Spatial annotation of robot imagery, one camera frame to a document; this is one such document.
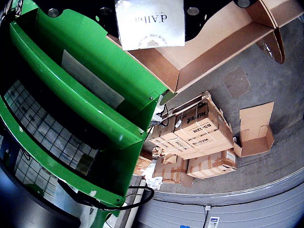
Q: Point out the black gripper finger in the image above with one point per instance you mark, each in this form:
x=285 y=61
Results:
x=202 y=14
x=80 y=7

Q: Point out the tall white cosmetic box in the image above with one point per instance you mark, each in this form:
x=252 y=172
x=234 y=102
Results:
x=149 y=23

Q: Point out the open brown cardboard box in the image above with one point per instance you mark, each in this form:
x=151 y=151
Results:
x=202 y=61
x=287 y=9

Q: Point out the empty opened cardboard carton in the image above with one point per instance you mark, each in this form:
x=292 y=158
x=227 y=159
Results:
x=255 y=140

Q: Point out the taped brown cardboard box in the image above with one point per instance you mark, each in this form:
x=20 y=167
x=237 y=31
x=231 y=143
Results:
x=211 y=164
x=169 y=169

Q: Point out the green metal shelf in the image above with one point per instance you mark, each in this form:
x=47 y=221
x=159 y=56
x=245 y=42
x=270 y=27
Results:
x=83 y=59

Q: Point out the white plastic bag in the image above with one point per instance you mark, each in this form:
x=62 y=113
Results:
x=152 y=175

